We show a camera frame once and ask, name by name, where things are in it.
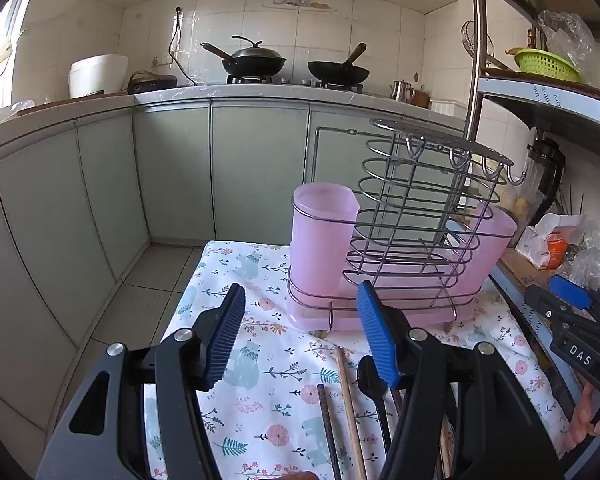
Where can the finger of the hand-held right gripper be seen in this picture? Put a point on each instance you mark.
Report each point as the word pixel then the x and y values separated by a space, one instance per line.
pixel 572 292
pixel 580 357

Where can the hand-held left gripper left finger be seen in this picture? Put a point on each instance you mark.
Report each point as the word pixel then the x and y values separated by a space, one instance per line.
pixel 225 340

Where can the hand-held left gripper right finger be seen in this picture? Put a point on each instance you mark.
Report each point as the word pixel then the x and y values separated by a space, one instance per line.
pixel 380 345

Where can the black plastic spoon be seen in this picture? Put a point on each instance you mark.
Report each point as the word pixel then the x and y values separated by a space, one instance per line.
pixel 372 385

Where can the pink plastic drip tray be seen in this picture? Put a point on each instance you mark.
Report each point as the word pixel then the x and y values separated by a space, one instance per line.
pixel 420 319

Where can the light wooden chopstick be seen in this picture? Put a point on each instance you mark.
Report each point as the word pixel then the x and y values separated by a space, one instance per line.
pixel 350 410

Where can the pink plastic utensil cup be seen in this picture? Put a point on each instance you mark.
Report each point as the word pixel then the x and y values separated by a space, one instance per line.
pixel 320 240
pixel 495 240

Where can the dark brown chopstick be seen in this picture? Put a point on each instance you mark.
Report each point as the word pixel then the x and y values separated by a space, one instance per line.
pixel 327 430

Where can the person's right hand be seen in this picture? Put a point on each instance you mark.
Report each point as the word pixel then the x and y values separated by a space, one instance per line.
pixel 582 425

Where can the crumpled clear plastic bag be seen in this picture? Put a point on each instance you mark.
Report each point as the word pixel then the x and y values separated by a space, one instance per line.
pixel 587 265

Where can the floral printed cloth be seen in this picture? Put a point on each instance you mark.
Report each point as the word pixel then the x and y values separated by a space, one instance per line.
pixel 275 360

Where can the orange snack packet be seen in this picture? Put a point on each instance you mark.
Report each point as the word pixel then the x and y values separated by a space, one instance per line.
pixel 535 247

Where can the blender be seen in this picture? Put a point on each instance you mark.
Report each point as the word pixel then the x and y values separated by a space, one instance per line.
pixel 545 165

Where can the grey kitchen cabinet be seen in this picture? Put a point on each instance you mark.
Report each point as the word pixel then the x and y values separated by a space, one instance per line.
pixel 180 170

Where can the steel shelf unit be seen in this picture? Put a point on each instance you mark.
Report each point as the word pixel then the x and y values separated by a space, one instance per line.
pixel 530 94

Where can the green plastic basket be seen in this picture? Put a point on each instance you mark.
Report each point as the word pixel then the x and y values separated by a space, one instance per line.
pixel 545 64

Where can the brown pot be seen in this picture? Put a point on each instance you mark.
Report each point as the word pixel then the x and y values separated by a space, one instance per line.
pixel 421 97

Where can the metal kettle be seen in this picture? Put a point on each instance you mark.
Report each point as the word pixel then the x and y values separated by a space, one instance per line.
pixel 401 91

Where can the gas stove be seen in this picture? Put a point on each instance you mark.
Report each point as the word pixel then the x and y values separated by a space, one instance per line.
pixel 280 81

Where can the dark electric cooker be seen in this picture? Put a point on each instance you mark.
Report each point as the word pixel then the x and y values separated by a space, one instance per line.
pixel 152 84

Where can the black wok with lid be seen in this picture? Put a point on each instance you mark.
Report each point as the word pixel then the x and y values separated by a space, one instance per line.
pixel 254 60

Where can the white rice cooker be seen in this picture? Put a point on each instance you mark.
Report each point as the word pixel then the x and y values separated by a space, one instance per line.
pixel 97 77

